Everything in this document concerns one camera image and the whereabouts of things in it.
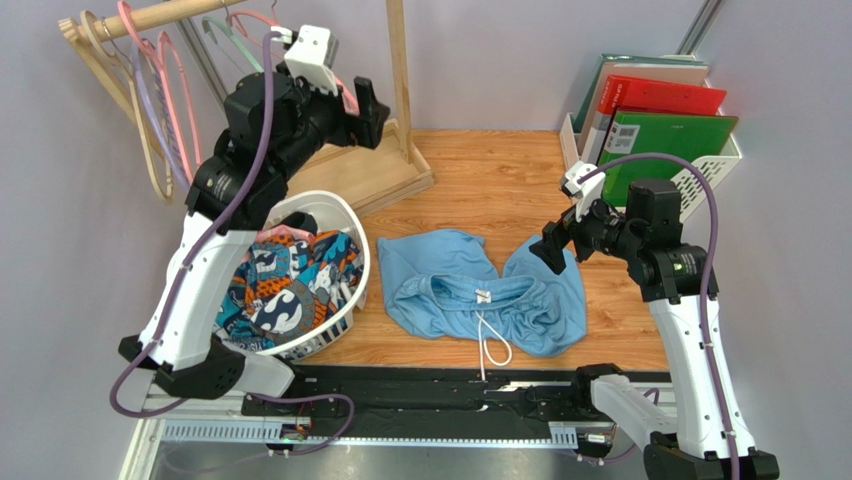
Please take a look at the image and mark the mint green hanger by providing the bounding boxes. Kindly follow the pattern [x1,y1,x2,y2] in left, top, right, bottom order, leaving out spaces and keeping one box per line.
[201,16,263,73]

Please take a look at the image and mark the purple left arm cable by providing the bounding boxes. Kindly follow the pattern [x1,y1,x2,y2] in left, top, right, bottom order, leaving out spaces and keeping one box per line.
[109,29,355,456]

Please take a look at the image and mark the white laundry basket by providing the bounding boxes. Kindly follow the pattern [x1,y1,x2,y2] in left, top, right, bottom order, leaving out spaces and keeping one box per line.
[213,190,370,360]

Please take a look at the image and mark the aluminium corner post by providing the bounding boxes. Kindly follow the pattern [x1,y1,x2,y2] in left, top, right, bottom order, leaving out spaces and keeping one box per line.
[676,0,726,55]
[176,18,228,111]

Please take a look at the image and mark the white file organizer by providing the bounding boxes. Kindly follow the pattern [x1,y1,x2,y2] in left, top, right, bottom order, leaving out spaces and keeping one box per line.
[559,111,743,224]

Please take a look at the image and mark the aluminium corner post right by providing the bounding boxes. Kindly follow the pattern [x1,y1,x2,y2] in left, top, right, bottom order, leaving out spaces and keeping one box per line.
[676,0,726,55]

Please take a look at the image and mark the red clip file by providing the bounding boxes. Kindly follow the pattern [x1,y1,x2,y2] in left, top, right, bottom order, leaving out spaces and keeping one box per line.
[579,75,727,164]

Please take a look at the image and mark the pink garment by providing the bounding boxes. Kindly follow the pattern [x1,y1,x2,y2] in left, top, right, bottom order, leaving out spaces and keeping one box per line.
[255,225,315,243]

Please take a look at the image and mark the patterned blue orange garment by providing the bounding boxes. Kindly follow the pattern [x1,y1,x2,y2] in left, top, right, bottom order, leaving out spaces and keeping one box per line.
[213,230,363,352]

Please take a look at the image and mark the pink hanger on rack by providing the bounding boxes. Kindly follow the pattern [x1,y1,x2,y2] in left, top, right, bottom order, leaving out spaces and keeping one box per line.
[117,1,201,176]

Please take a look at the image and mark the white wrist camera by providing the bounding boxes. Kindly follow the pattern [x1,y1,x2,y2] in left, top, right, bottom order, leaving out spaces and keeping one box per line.
[270,25,339,96]
[560,161,605,222]

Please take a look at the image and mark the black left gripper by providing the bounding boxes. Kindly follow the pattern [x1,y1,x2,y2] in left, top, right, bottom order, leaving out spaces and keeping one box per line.
[269,63,390,185]

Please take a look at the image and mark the pink plastic hanger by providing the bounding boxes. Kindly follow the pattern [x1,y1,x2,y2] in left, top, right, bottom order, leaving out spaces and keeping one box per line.
[226,3,364,118]

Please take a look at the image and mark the lilac hanger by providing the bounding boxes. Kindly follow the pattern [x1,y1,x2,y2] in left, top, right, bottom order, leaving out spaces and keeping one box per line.
[128,36,202,198]

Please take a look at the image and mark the aluminium corner post left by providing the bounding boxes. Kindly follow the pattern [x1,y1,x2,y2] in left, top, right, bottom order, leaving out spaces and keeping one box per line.
[176,18,228,111]

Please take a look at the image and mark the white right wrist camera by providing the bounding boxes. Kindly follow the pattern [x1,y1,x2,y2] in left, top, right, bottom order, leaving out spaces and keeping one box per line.
[560,161,605,222]

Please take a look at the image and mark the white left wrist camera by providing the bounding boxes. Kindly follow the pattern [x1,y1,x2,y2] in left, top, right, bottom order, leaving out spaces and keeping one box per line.
[270,25,339,96]

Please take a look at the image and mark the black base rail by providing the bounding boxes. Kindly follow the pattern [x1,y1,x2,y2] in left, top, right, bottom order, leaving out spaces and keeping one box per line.
[241,364,621,441]

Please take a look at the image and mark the wooden clothes rack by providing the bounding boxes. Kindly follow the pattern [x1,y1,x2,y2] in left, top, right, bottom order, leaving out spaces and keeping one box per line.
[58,1,434,216]

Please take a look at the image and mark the light blue shorts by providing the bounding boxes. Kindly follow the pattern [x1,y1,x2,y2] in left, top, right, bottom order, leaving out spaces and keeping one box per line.
[376,229,587,357]

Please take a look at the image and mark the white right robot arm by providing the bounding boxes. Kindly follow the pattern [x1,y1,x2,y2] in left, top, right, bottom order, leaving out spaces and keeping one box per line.
[531,175,780,479]

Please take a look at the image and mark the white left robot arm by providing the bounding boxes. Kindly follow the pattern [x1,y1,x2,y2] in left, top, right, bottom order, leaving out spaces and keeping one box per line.
[118,71,390,400]

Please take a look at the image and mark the beige wooden hanger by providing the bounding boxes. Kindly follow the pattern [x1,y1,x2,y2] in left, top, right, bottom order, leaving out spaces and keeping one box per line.
[80,10,174,204]

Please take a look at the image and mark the beige folder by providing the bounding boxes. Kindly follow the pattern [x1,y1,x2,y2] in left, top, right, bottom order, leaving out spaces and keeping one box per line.
[577,61,710,154]

